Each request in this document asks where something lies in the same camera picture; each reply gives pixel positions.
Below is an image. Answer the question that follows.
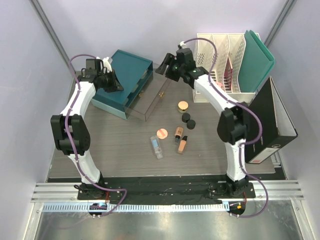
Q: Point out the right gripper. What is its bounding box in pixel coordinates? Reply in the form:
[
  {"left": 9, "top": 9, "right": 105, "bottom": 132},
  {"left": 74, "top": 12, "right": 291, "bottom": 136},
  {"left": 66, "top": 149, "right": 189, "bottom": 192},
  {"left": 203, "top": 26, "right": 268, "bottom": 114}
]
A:
[{"left": 155, "top": 53, "right": 184, "bottom": 83}]

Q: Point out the small beige concealer tube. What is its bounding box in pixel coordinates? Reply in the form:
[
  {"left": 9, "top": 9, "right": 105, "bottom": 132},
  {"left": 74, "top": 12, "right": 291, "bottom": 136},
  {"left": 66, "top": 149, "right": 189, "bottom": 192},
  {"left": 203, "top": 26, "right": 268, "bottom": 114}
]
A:
[{"left": 174, "top": 126, "right": 184, "bottom": 145}]

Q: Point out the clear blue label bottle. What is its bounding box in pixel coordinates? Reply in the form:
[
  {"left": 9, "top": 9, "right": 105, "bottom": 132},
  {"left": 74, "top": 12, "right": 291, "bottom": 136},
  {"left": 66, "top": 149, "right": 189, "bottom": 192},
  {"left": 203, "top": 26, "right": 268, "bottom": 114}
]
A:
[{"left": 150, "top": 135, "right": 163, "bottom": 160}]

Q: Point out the peach foundation bottle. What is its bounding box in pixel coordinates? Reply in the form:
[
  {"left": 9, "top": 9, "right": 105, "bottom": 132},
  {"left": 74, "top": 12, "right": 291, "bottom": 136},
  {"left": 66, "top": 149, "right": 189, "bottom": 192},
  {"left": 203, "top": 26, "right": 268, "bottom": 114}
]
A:
[{"left": 177, "top": 135, "right": 188, "bottom": 154}]

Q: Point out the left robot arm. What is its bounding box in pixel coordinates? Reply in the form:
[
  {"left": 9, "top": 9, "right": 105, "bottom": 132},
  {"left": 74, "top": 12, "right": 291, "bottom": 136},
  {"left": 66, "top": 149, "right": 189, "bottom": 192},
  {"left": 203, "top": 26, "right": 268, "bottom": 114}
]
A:
[{"left": 50, "top": 54, "right": 124, "bottom": 200}]

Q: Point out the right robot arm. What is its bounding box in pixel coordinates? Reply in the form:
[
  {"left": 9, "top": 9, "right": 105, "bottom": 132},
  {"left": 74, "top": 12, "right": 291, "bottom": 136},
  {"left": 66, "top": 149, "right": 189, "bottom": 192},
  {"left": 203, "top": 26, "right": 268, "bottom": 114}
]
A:
[{"left": 156, "top": 48, "right": 249, "bottom": 198}]

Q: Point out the teal drawer organizer box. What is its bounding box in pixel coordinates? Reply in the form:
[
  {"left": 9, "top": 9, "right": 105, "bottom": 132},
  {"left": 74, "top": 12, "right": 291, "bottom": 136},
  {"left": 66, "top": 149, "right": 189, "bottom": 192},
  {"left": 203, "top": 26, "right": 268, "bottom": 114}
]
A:
[{"left": 91, "top": 49, "right": 153, "bottom": 120}]

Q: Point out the gold lid cream jar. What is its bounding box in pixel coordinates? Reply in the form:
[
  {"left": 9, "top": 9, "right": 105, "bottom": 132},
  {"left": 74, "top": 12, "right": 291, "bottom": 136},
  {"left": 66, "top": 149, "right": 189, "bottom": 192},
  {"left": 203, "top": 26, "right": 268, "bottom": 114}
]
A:
[{"left": 177, "top": 101, "right": 189, "bottom": 113}]

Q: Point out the white file organizer rack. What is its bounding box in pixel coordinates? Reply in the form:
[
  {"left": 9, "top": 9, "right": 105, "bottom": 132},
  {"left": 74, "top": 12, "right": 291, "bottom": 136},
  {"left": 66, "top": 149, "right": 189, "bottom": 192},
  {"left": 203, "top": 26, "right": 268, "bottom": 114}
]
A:
[{"left": 193, "top": 33, "right": 263, "bottom": 105}]

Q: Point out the clear smoky open drawer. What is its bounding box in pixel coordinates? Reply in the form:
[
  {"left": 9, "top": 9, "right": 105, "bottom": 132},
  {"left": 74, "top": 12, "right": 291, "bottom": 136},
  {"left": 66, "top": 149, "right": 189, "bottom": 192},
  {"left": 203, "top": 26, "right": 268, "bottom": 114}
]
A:
[{"left": 124, "top": 63, "right": 171, "bottom": 122}]

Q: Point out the magenta booklet in rack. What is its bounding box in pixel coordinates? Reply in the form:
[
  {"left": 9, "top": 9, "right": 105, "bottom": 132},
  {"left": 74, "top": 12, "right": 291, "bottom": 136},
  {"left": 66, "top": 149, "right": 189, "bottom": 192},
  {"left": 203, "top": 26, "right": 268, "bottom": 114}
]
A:
[{"left": 223, "top": 56, "right": 233, "bottom": 92}]

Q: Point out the black round cap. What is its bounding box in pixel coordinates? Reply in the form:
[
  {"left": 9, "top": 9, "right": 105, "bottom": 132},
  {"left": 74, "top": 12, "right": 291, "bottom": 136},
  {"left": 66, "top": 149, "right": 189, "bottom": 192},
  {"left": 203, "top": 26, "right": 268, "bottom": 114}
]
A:
[
  {"left": 186, "top": 119, "right": 196, "bottom": 130},
  {"left": 181, "top": 112, "right": 191, "bottom": 123}
]

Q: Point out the round pink compact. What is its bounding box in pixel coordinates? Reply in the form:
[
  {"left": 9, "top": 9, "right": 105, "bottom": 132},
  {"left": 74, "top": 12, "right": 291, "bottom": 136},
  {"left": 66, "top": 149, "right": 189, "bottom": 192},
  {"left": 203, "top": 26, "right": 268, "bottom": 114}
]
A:
[{"left": 156, "top": 128, "right": 168, "bottom": 140}]

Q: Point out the green plastic folder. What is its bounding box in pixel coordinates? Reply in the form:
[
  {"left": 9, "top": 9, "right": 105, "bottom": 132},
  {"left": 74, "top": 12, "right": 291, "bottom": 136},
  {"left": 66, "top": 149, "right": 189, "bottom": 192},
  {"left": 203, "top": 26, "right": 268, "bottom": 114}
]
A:
[{"left": 238, "top": 30, "right": 275, "bottom": 93}]

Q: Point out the black lever arch binder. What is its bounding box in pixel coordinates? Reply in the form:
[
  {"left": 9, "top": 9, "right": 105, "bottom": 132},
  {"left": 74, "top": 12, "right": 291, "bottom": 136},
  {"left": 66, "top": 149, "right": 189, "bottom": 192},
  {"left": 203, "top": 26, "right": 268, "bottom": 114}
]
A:
[{"left": 244, "top": 77, "right": 298, "bottom": 164}]

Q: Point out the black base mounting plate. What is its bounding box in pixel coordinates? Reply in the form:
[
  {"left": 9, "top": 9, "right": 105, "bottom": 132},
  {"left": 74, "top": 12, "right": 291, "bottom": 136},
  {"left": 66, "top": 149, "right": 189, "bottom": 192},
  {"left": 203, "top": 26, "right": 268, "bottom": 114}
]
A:
[{"left": 75, "top": 175, "right": 256, "bottom": 205}]

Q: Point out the white slotted cable duct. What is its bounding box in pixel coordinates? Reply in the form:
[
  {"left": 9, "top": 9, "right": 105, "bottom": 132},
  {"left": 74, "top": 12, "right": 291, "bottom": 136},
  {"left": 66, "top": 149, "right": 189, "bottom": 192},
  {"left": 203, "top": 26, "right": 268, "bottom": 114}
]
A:
[{"left": 42, "top": 201, "right": 230, "bottom": 213}]

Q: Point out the aluminium rail frame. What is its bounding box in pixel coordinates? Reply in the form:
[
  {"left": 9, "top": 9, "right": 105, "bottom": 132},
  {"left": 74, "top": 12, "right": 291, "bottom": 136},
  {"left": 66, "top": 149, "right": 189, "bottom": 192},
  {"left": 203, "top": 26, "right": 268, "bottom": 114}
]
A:
[{"left": 31, "top": 180, "right": 304, "bottom": 205}]

